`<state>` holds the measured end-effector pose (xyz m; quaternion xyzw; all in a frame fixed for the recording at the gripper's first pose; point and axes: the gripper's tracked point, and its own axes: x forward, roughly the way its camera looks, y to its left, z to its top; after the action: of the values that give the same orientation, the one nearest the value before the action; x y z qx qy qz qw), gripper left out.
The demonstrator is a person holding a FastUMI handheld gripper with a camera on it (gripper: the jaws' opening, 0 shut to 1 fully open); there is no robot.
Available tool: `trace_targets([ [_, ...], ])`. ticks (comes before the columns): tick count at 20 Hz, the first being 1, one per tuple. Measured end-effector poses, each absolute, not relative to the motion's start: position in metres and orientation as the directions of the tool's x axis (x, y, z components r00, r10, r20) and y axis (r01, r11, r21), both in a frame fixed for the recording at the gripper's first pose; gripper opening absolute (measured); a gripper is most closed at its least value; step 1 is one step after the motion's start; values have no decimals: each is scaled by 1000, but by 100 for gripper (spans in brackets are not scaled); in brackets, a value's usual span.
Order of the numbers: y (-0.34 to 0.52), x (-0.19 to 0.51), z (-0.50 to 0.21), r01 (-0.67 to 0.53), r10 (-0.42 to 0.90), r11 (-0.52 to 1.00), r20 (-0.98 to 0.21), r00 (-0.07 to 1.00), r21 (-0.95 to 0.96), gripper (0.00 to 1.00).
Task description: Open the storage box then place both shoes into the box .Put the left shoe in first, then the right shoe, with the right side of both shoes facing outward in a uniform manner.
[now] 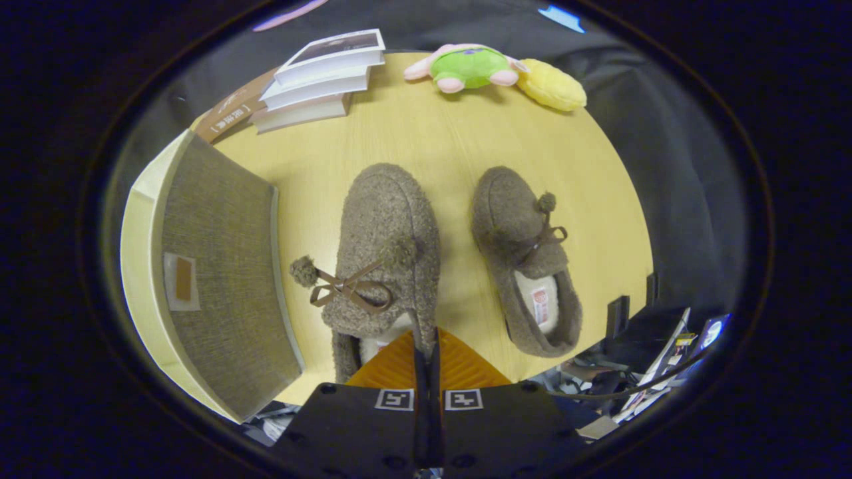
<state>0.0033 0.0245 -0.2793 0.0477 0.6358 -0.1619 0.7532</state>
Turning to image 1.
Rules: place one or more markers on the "yellow plush toy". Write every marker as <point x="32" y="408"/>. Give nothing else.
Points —
<point x="552" y="85"/>

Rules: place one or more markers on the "pink green plush toy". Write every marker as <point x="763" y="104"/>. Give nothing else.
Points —
<point x="469" y="66"/>

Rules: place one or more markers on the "brown fuzzy slipper shoe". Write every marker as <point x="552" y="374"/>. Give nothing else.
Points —
<point x="506" y="219"/>
<point x="386" y="226"/>

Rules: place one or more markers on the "white papers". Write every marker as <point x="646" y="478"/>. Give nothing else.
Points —
<point x="665" y="359"/>

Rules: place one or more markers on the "white book portrait cover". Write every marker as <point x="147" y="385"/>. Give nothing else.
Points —
<point x="333" y="53"/>

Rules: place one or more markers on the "grey fabric storage box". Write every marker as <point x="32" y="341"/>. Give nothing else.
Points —
<point x="226" y="266"/>

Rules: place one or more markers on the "blue lit device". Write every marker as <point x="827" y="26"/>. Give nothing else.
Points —
<point x="711" y="332"/>

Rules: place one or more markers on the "white book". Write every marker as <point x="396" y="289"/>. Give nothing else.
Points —
<point x="299" y="113"/>
<point x="313" y="88"/>

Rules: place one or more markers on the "brown cardboard box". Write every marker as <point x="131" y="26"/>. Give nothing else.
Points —
<point x="229" y="113"/>

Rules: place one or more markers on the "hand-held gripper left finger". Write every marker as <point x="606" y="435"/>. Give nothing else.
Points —
<point x="353" y="426"/>

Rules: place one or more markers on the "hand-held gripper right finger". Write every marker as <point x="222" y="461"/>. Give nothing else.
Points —
<point x="506" y="426"/>

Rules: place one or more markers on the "black table clamp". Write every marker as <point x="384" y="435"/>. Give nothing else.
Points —
<point x="617" y="318"/>
<point x="652" y="289"/>

